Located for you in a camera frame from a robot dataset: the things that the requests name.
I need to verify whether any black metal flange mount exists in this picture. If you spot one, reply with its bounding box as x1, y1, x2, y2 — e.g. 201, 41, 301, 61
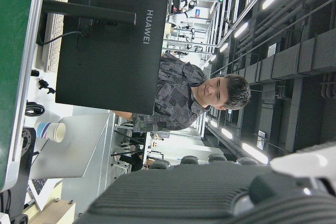
7, 126, 37, 224

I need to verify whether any person in patterned shirt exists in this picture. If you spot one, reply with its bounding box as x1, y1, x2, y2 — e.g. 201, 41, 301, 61
112, 52, 251, 133

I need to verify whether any coiled black cable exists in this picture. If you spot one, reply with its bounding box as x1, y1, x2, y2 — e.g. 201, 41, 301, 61
25, 100, 46, 118

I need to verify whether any black monitor cable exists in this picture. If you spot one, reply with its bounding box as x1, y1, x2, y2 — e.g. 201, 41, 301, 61
36, 30, 85, 47

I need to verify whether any white computer keyboard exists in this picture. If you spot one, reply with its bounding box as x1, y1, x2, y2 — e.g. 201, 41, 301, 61
41, 0, 73, 73

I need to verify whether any silver closed laptop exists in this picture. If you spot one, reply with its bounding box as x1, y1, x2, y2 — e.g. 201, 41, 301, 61
28, 112, 116, 180

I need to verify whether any white open laptop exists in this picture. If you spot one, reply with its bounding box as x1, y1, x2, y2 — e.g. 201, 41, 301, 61
26, 178, 65, 211

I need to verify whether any right dexterous robot hand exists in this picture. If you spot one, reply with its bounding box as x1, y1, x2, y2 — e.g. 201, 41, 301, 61
75, 141, 336, 224

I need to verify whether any striped paper cup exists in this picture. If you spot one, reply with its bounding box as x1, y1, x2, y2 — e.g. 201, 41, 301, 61
36, 121, 67, 144

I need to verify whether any green conveyor belt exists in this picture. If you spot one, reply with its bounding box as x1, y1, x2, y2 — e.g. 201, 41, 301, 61
0, 0, 50, 192

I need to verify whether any black computer monitor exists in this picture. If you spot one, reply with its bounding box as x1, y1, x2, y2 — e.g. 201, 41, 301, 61
41, 0, 172, 116

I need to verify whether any grey ceiling duct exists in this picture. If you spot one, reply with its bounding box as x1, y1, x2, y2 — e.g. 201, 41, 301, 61
236, 31, 336, 78

